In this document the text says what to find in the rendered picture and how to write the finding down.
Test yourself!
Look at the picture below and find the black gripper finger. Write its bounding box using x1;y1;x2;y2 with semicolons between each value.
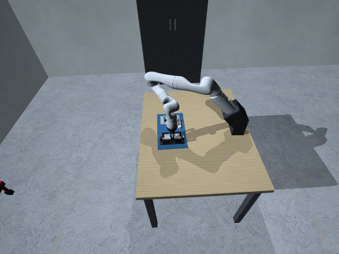
170;131;175;142

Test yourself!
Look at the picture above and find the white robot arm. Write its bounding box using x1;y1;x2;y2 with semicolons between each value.
144;72;236;129

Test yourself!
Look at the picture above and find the blue flat plate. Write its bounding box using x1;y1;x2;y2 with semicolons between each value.
157;113;188;150

